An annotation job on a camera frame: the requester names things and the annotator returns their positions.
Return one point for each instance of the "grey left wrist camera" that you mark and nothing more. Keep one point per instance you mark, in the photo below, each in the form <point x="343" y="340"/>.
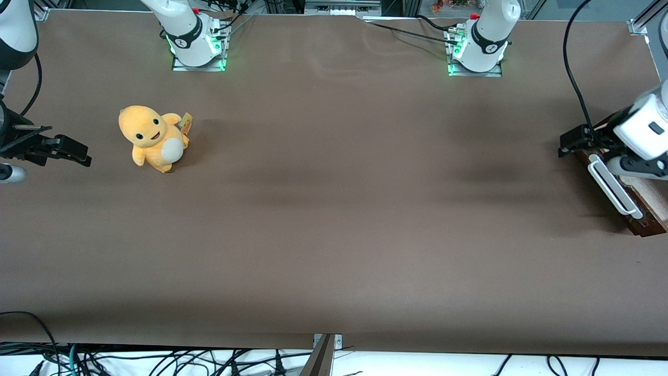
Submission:
<point x="618" y="166"/>

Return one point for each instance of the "orange plush toy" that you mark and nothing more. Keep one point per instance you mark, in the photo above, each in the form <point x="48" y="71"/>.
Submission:
<point x="148" y="133"/>

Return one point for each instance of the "dark wooden drawer cabinet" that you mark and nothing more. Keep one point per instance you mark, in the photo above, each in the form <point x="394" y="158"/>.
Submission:
<point x="605" y="121"/>

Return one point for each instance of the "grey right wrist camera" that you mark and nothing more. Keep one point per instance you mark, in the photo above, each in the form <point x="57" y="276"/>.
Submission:
<point x="10" y="174"/>

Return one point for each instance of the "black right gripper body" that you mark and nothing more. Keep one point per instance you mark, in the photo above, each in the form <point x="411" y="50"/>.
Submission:
<point x="14" y="144"/>

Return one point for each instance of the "aluminium frame corner bracket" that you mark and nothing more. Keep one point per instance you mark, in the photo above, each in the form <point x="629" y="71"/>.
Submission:
<point x="641" y="25"/>
<point x="42" y="13"/>

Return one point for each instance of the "brown table cover sheet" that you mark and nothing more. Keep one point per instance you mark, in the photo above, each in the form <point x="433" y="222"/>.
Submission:
<point x="334" y="209"/>

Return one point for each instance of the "white power strip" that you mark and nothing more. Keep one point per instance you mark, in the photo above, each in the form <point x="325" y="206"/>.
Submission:
<point x="339" y="9"/>

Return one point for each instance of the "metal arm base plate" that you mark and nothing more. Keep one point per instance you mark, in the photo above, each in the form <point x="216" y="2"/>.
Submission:
<point x="201" y="68"/>
<point x="475" y="74"/>

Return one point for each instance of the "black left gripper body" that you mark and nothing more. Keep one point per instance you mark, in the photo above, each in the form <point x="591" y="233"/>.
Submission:
<point x="601" y="139"/>

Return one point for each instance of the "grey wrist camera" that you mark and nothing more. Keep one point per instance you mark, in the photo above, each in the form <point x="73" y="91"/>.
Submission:
<point x="10" y="174"/>
<point x="618" y="166"/>

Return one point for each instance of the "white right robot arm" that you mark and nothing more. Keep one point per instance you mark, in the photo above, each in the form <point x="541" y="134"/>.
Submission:
<point x="190" y="42"/>

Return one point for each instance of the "yellow paper plush tag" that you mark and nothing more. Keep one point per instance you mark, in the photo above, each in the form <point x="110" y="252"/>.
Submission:
<point x="186" y="121"/>

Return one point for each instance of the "dark wooden drawer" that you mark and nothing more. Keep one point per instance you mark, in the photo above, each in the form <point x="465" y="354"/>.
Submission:
<point x="652" y="201"/>

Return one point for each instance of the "metal table edge bracket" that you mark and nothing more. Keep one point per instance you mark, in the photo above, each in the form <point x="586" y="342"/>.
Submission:
<point x="338" y="342"/>

